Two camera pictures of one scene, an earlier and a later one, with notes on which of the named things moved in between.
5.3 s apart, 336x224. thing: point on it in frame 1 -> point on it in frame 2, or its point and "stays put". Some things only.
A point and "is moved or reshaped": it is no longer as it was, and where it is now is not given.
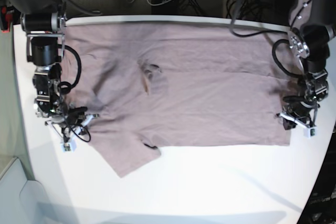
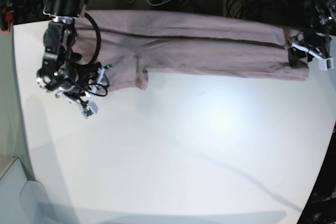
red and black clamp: x=6 y=18 stays put
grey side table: x=23 y=201 stays put
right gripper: x=301 y=108 -> x=316 y=38
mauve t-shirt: x=187 y=84 is moved or reshaped
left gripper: x=60 y=110 -> x=73 y=78
